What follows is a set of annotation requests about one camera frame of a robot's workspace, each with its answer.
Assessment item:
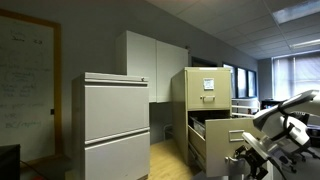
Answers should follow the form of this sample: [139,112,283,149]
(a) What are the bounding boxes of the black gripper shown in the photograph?
[233,144,270,180]

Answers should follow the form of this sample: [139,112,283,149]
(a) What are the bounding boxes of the files in drawer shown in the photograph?
[190,116,207,138]

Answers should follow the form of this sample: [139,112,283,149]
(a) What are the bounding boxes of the beige metal filing cabinet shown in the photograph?
[171,66,233,168]

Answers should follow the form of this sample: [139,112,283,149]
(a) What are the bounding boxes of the beige drawer with paper label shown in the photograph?
[186,70,233,111]

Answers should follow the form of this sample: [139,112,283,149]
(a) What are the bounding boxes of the grey cabinet drawer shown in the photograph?
[84,131,152,180]
[84,84,151,142]

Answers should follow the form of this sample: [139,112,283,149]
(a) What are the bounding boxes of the grey metal filing cabinet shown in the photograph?
[71,71,152,180]

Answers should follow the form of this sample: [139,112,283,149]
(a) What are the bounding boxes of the dark framed window row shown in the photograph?
[222,62,258,100]

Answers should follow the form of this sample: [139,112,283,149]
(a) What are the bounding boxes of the white paper label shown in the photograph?
[203,77,215,91]

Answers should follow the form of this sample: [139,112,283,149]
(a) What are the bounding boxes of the window with blinds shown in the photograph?
[271,53,320,102]

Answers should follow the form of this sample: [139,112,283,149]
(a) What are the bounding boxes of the narrow ceiling light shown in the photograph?
[289,38,320,51]

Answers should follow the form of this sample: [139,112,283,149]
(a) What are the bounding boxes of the large ceiling light panel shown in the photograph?
[271,0,320,25]

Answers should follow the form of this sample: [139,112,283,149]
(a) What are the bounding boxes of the black box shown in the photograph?
[0,143,22,180]

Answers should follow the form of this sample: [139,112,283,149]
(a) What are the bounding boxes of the dark door frame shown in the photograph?
[191,56,218,68]

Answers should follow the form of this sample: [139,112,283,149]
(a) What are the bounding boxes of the white wall cabinet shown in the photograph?
[115,29,190,104]

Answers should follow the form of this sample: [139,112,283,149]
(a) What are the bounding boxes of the whiteboard with wooden frame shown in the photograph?
[0,8,63,164]

